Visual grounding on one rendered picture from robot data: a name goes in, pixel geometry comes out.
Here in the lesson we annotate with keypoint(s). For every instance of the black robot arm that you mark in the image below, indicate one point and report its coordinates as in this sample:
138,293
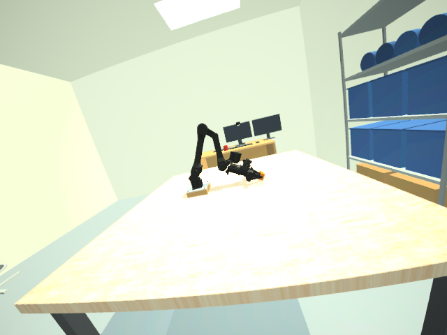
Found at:
202,131

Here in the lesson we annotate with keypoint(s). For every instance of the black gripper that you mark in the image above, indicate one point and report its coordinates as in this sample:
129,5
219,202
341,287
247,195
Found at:
250,174

